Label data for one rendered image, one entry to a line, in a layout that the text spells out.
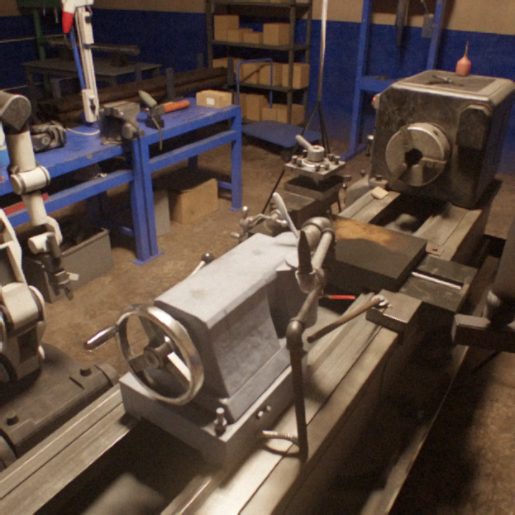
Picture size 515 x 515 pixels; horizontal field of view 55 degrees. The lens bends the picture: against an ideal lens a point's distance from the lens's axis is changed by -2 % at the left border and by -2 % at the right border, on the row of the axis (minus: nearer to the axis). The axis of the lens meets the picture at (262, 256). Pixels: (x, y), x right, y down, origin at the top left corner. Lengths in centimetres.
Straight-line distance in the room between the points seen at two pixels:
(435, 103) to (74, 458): 192
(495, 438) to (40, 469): 190
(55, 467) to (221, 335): 46
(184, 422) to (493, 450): 164
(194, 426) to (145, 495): 24
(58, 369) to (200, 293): 152
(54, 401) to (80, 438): 107
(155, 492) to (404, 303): 88
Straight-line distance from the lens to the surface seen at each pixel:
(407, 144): 217
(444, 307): 161
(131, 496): 126
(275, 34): 613
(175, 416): 112
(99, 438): 124
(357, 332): 150
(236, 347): 107
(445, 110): 235
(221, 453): 109
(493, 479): 236
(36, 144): 309
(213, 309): 100
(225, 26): 651
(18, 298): 208
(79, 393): 231
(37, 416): 227
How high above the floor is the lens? 174
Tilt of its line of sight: 29 degrees down
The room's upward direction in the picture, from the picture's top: 1 degrees clockwise
